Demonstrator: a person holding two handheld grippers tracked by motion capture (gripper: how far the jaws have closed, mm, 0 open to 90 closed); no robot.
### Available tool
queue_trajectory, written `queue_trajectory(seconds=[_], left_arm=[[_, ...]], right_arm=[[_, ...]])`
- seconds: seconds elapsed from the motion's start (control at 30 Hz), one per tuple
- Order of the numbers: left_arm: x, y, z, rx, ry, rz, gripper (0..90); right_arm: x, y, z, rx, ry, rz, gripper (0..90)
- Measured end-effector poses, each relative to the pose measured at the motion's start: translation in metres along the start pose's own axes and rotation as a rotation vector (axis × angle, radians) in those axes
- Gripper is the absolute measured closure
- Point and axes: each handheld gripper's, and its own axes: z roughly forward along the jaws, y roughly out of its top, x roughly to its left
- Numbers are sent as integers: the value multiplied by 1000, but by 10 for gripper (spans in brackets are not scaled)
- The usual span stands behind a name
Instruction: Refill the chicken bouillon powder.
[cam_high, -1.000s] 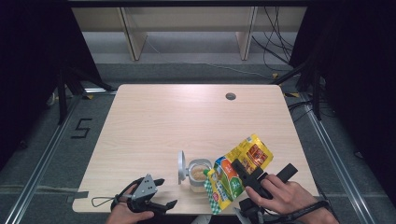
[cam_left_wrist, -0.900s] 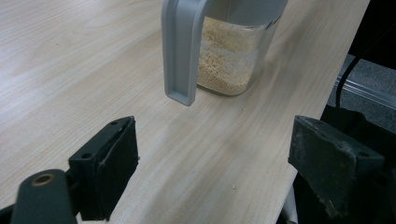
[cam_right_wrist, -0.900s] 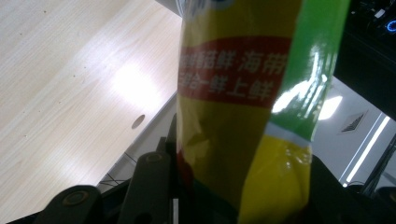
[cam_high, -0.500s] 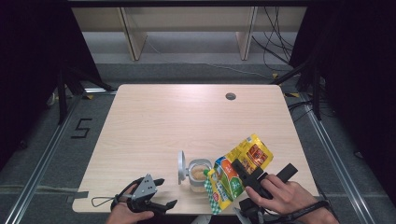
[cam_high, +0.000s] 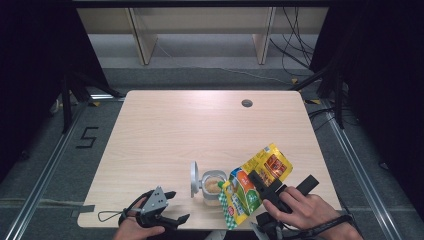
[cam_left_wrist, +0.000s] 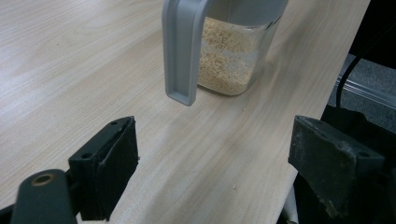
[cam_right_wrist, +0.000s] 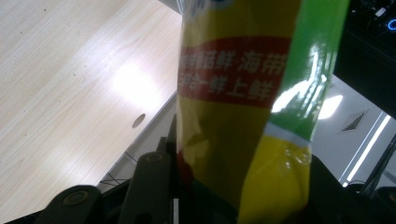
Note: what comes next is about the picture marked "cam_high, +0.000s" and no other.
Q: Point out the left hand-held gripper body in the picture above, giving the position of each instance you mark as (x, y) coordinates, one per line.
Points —
(156, 200)

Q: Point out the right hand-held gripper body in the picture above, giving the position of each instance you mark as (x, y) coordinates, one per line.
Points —
(270, 195)

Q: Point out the yellow spout pouch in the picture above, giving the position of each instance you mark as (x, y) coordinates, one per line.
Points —
(245, 196)

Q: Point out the person's left hand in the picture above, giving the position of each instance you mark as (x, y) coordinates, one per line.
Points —
(131, 231)

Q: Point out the person's right hand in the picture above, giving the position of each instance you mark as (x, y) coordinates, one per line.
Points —
(306, 211)

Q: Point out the brown powder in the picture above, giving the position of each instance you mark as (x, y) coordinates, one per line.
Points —
(212, 185)

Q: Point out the grey table grommet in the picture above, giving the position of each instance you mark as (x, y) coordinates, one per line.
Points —
(247, 103)

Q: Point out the black metal stand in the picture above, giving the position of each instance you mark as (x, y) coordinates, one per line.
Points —
(66, 110)
(339, 100)

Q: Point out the black curtain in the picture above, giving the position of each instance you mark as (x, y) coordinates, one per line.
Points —
(26, 66)
(383, 83)

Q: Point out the beige shelving unit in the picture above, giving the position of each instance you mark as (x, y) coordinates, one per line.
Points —
(200, 20)

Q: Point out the long aluminium floor rail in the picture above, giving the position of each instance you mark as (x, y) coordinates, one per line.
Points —
(45, 180)
(362, 180)

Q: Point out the short aluminium floor rail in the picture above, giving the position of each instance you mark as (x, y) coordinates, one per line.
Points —
(106, 97)

